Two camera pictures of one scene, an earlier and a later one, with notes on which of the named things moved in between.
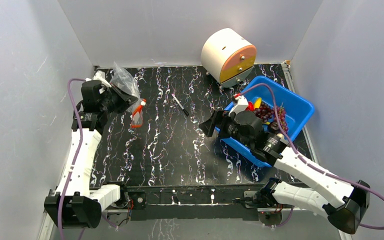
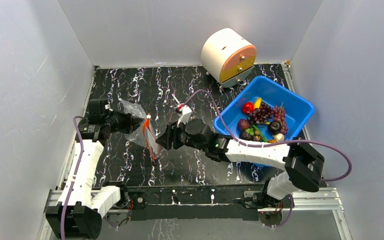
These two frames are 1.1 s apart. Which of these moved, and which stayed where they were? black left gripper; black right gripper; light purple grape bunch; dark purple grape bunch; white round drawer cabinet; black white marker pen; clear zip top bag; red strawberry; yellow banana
Moved: black left gripper; clear zip top bag; black right gripper
Stayed: dark purple grape bunch; white round drawer cabinet; light purple grape bunch; black white marker pen; red strawberry; yellow banana
